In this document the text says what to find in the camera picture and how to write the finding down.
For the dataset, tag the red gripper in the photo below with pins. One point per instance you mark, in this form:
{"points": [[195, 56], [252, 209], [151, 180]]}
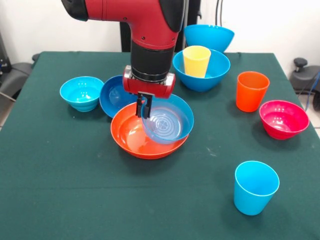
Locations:
{"points": [[147, 87]]}

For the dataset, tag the blue flat-bottomed ringed bowl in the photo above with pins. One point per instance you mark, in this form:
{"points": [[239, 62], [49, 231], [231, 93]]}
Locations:
{"points": [[170, 122]]}

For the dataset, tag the large orange plastic bowl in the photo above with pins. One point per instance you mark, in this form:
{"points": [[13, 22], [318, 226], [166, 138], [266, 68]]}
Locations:
{"points": [[130, 142]]}

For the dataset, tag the yellow plastic cup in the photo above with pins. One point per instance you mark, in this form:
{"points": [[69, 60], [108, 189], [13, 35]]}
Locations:
{"points": [[196, 65]]}

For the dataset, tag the large blue plastic bowl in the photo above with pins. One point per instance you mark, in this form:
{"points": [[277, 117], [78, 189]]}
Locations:
{"points": [[200, 83], [210, 37]]}

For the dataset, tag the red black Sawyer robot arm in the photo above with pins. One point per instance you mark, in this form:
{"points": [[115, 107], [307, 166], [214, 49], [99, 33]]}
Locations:
{"points": [[150, 30]]}

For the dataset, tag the dark blue plastic bowl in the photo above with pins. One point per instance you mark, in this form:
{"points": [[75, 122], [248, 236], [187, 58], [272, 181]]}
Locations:
{"points": [[111, 97]]}

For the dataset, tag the small cyan plastic bowl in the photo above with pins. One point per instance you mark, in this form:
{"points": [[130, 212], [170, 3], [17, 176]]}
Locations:
{"points": [[81, 95]]}

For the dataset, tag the dark green tablecloth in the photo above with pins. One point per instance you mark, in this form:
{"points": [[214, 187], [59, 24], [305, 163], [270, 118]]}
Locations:
{"points": [[75, 175]]}

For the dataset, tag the orange plastic cup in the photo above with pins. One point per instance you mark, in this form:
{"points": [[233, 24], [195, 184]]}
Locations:
{"points": [[251, 92]]}

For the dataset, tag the black equipment base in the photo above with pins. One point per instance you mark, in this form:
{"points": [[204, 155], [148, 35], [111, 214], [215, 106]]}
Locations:
{"points": [[303, 75], [12, 77]]}

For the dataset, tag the light blue plastic cup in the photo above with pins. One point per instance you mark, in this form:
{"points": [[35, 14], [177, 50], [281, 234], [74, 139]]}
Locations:
{"points": [[255, 192]]}

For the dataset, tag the pink plastic bowl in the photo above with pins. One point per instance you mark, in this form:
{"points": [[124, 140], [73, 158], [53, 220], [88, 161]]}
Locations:
{"points": [[283, 120]]}

